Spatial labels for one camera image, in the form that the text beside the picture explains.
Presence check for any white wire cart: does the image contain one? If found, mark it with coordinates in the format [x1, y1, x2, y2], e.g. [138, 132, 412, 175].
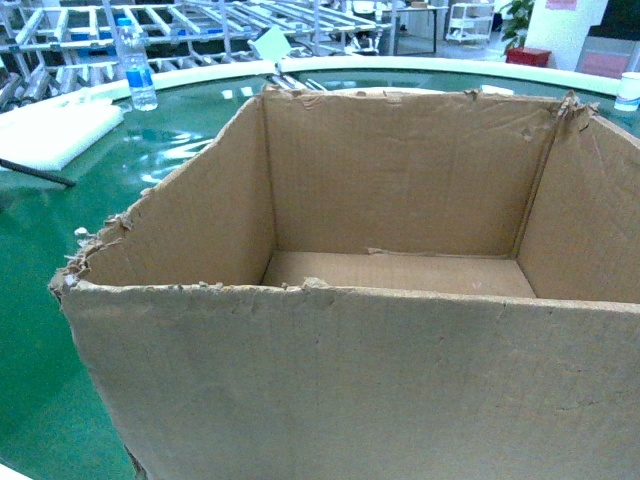
[445, 1, 495, 44]

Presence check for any green potted plant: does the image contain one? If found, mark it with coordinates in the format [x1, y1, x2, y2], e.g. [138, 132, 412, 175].
[500, 0, 535, 52]

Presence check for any white paper cup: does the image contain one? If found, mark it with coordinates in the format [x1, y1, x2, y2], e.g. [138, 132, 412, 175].
[614, 72, 640, 112]

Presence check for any black rod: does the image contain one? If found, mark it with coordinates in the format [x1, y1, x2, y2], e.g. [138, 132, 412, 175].
[0, 158, 76, 187]

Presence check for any brown cardboard box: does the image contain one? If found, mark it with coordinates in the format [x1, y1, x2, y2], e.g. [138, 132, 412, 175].
[51, 88, 639, 479]

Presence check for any white foam block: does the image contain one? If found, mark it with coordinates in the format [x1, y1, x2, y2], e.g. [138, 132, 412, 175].
[1, 101, 124, 171]

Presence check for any white conveyor rim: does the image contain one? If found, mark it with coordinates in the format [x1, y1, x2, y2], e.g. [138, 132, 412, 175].
[0, 55, 640, 121]

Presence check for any clear plastic water bottle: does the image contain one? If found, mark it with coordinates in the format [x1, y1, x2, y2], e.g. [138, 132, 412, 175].
[116, 17, 158, 112]

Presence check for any metal roller rack shelving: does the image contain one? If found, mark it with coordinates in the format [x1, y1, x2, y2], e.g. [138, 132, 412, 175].
[1, 1, 395, 111]

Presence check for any red box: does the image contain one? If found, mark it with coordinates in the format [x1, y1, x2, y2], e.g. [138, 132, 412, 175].
[506, 47, 551, 67]

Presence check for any dark office desk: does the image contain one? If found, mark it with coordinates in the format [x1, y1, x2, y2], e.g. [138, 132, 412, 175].
[386, 1, 449, 57]

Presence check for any white paper sheet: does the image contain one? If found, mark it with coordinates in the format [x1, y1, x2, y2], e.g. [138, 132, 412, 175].
[248, 25, 292, 63]

